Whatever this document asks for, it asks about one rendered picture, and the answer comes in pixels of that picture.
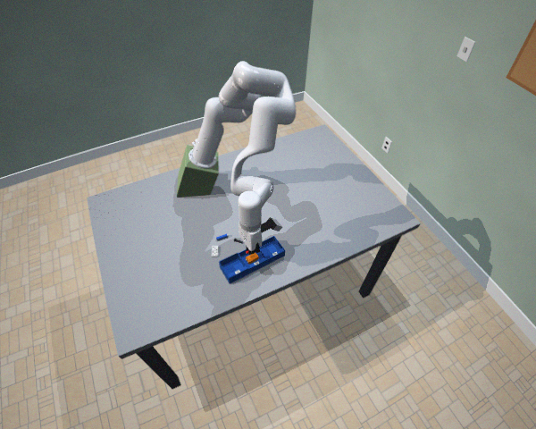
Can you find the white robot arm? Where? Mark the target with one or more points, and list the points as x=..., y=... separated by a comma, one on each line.
x=267, y=113

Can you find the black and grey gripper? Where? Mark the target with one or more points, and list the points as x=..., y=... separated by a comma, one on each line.
x=252, y=239

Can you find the orange block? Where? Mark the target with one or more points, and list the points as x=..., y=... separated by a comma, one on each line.
x=252, y=258

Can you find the blue rack of bins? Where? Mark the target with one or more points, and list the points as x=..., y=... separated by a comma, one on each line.
x=236, y=267

